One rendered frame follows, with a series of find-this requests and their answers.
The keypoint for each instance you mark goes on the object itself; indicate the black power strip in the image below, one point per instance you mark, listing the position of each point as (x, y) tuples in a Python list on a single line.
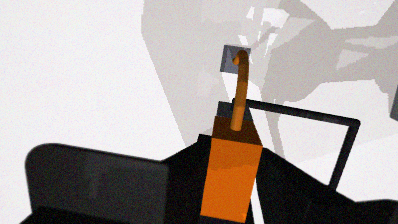
[(249, 217)]

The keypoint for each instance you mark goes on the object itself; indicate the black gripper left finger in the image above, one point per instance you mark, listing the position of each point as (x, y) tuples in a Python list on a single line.
[(118, 187)]

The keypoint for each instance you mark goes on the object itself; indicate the orange power plug with cord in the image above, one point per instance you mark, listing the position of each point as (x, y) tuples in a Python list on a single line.
[(234, 158)]

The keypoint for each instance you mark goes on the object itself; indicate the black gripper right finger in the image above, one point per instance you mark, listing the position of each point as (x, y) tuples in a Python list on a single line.
[(289, 195)]

